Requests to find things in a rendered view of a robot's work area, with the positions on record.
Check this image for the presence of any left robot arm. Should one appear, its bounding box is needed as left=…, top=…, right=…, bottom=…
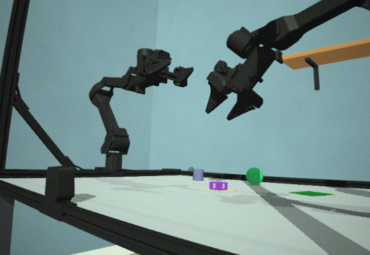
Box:
left=89, top=48, right=171, bottom=171

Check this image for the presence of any dark green rectangle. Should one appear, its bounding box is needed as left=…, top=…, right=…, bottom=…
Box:
left=289, top=191, right=333, bottom=197

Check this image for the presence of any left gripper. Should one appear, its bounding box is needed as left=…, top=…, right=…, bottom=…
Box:
left=137, top=54, right=194, bottom=87

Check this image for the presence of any green ball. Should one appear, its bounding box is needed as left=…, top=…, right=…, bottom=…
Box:
left=246, top=167, right=263, bottom=185

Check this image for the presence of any blue-grey cylinder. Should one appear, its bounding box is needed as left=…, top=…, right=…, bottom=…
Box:
left=192, top=169, right=203, bottom=181

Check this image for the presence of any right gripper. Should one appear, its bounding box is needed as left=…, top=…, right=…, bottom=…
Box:
left=205, top=62, right=263, bottom=120

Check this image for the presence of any purple block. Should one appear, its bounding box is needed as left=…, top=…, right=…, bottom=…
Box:
left=209, top=182, right=228, bottom=190

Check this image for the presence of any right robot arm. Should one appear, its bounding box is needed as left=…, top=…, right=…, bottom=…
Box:
left=214, top=0, right=369, bottom=81

